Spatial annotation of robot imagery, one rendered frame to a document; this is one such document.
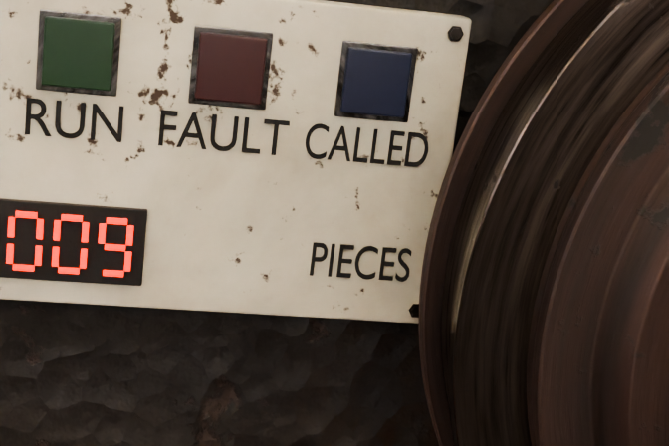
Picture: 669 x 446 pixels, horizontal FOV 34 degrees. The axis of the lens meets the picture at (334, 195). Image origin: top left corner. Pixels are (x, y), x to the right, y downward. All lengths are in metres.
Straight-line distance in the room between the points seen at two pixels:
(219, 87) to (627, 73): 0.22
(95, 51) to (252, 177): 0.11
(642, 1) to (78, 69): 0.29
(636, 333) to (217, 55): 0.26
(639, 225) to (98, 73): 0.29
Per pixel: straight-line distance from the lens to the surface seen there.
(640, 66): 0.50
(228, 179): 0.61
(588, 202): 0.49
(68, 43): 0.59
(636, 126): 0.49
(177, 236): 0.61
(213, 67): 0.59
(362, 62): 0.60
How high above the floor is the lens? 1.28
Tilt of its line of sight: 13 degrees down
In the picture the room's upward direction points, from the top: 7 degrees clockwise
